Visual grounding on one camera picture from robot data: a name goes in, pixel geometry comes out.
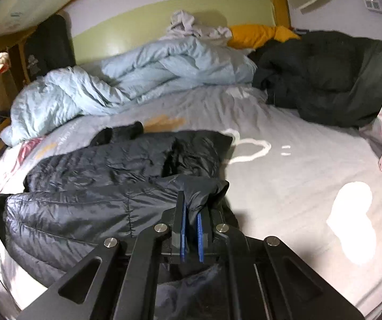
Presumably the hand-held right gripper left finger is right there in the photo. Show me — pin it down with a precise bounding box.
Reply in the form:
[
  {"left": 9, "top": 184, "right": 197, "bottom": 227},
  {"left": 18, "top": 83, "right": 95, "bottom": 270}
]
[{"left": 18, "top": 190, "right": 188, "bottom": 320}]

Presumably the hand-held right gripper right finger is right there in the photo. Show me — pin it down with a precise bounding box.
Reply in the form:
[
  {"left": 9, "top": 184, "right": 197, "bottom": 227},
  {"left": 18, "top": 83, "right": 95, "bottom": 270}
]
[{"left": 196, "top": 207, "right": 365, "bottom": 320}]

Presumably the black puffer jacket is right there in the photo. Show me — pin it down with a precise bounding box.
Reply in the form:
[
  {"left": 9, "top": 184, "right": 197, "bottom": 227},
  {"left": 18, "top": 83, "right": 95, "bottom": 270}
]
[{"left": 0, "top": 122, "right": 239, "bottom": 320}]

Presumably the white printed bed sheet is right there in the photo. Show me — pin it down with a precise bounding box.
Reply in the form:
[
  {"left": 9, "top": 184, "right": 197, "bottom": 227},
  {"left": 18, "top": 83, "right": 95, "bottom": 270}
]
[{"left": 0, "top": 85, "right": 382, "bottom": 320}]

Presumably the light blue duvet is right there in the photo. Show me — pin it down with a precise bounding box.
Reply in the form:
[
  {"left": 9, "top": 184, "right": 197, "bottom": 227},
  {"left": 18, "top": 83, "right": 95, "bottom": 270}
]
[{"left": 0, "top": 35, "right": 258, "bottom": 147}]

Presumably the black hanging printed bag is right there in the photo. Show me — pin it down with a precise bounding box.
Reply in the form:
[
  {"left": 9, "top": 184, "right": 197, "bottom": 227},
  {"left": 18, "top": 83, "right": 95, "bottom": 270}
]
[{"left": 23, "top": 14, "right": 77, "bottom": 85}]

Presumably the dark green long coat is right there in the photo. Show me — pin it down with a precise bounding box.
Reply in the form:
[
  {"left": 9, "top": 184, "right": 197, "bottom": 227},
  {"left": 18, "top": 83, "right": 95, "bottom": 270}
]
[{"left": 248, "top": 31, "right": 382, "bottom": 128}]

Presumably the white crumpled garment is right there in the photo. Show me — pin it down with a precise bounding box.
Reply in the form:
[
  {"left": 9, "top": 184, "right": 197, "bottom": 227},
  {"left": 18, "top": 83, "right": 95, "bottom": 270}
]
[{"left": 168, "top": 9, "right": 233, "bottom": 39}]

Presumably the yellow pillow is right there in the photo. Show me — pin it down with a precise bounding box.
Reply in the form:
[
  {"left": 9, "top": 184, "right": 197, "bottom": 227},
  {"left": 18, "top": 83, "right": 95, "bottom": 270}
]
[{"left": 227, "top": 24, "right": 301, "bottom": 50}]

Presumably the pastel checkered canopy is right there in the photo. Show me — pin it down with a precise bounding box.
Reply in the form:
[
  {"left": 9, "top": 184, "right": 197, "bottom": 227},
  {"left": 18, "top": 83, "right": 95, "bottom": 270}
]
[{"left": 0, "top": 0, "right": 120, "bottom": 43}]

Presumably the white wall socket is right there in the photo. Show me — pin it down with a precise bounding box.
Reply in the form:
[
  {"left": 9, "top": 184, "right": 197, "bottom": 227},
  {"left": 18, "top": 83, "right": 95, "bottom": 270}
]
[{"left": 362, "top": 0, "right": 382, "bottom": 14}]

